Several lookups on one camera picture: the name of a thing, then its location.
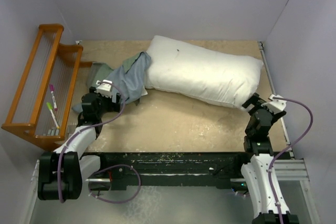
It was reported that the patchwork green beige pillowcase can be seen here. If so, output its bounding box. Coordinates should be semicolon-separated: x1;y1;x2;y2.
86;51;151;104

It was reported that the white pillow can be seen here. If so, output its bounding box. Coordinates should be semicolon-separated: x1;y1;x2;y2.
145;36;264;109

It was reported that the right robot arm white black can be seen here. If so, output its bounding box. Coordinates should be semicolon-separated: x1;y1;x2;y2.
233;93;299;223

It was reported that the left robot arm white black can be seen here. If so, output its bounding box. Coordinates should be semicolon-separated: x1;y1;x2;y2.
37;80;126;202

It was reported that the green capped marker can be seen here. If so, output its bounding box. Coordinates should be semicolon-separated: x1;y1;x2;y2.
46;102;60;129

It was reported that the pink capped marker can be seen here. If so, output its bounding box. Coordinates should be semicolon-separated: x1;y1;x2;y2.
49;84;58;111

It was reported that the orange wooden rack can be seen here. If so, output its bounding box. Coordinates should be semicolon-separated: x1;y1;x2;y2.
2;24;92;151

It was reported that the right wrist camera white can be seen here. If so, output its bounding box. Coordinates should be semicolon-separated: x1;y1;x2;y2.
266;94;287;114

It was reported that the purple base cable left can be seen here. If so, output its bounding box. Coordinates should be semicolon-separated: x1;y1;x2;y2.
89;165;142;204

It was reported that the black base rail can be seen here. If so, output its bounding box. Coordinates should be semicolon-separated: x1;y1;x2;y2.
86;152;252;190

